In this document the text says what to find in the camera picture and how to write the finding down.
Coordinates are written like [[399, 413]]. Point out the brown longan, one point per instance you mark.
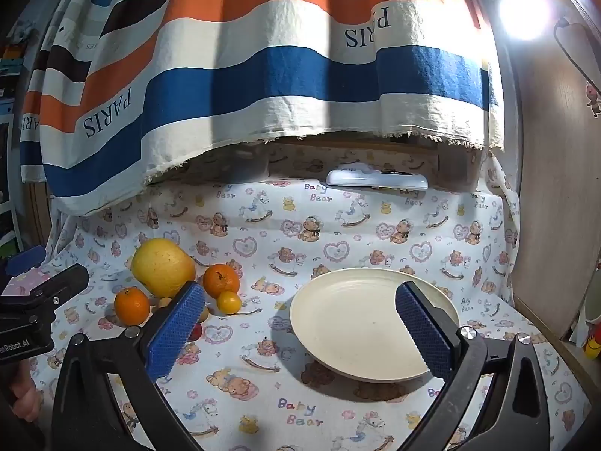
[[164, 302]]

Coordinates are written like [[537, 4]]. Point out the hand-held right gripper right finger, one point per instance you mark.
[[422, 333]]

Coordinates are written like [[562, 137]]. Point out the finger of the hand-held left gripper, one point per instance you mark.
[[65, 282], [26, 260]]

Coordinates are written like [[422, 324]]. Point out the bear print table cloth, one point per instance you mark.
[[328, 225]]

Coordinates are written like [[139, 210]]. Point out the red cherry tomato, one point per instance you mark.
[[196, 332]]

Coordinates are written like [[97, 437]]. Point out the white mug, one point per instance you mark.
[[593, 310]]

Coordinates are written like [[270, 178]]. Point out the orange mandarin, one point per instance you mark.
[[220, 282], [132, 307]]

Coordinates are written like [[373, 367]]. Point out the cartoon figure sticker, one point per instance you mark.
[[593, 98]]

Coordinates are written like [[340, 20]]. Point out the person's left hand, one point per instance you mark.
[[26, 399]]

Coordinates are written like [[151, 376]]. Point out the white power strip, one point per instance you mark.
[[366, 178]]

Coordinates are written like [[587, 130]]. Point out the translucent plastic box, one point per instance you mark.
[[244, 164]]

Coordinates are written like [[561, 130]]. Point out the striped hanging cloth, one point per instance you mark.
[[281, 80]]

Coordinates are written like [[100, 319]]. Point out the bright white lamp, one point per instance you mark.
[[523, 14]]

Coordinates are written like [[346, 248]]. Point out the cream round plate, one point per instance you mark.
[[347, 319]]

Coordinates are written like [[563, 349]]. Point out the large yellow pomelo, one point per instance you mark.
[[162, 265]]

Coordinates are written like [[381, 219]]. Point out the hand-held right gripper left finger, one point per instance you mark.
[[176, 333]]

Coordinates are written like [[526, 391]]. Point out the yellow cherry tomato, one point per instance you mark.
[[228, 303], [204, 314]]

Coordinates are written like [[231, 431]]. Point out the yellow and red toy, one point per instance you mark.
[[592, 342]]

